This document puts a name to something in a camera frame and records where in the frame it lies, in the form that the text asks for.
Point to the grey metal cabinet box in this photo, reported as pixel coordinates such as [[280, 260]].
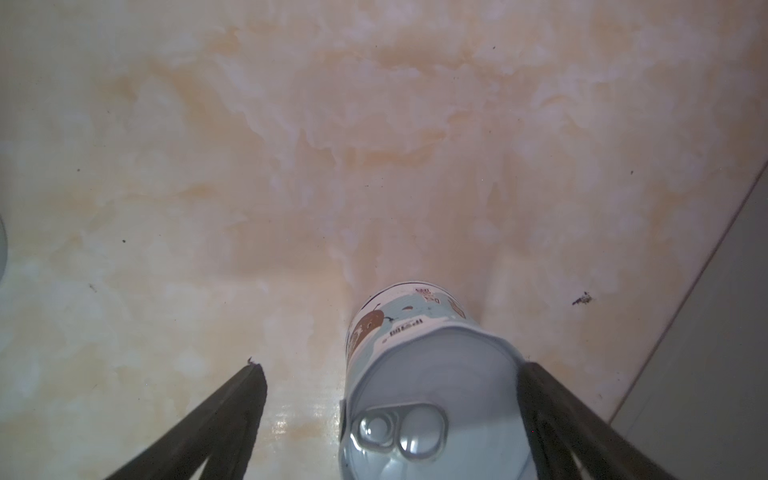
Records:
[[699, 406]]

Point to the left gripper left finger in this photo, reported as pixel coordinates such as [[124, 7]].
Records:
[[217, 438]]

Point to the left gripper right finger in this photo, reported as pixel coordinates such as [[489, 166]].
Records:
[[566, 437]]

